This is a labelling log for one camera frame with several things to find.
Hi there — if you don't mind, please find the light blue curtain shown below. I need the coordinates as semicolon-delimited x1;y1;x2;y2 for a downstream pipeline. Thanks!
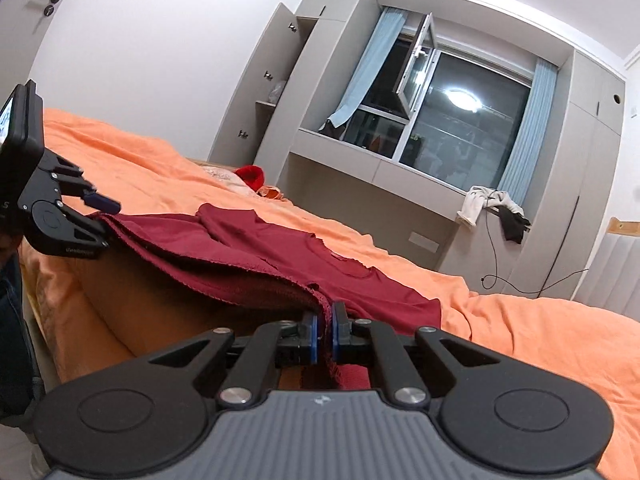
328;6;409;128
498;58;558;206

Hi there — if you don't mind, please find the bright red cloth item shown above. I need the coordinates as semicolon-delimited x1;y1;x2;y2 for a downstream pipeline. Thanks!
234;165;265;192

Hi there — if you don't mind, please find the white patterned blanket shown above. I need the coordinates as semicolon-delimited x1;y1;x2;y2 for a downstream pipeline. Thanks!
203;166;256;196

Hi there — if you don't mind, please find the large glass window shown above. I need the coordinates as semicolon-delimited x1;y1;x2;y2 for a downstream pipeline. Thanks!
319;12;530;191

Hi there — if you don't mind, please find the black power cable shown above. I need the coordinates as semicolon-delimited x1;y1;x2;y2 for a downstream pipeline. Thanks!
479;192;591;300

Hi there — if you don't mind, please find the black cloth on ledge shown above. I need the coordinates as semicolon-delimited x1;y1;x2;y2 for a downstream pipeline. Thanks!
497;205;532;244

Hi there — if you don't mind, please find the white wall socket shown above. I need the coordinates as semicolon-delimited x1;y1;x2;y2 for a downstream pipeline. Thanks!
408;232;439;254

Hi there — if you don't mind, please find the light blue right curtain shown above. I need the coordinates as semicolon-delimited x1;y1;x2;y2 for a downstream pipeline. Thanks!
498;58;558;206

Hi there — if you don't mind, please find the grey padded headboard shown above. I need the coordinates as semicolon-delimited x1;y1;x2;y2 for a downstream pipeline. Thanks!
574;234;640;321

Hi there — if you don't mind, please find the grey built-in cabinet unit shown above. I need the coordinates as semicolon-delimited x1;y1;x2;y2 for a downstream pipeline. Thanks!
210;0;625;299

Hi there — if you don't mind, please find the dark red knit garment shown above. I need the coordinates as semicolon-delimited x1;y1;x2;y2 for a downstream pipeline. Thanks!
82;204;440;356

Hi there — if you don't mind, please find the orange bed sheet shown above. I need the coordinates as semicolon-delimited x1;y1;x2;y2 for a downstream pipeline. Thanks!
20;108;639;479

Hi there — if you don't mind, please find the white cloth on ledge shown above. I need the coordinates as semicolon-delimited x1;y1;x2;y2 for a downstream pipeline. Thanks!
456;185;524;229

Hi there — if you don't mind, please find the small orange cloth piece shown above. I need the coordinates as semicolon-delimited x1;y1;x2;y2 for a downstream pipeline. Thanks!
257;185;284;200

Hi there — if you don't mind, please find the light blue left curtain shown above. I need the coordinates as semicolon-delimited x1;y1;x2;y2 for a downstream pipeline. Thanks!
328;6;409;128

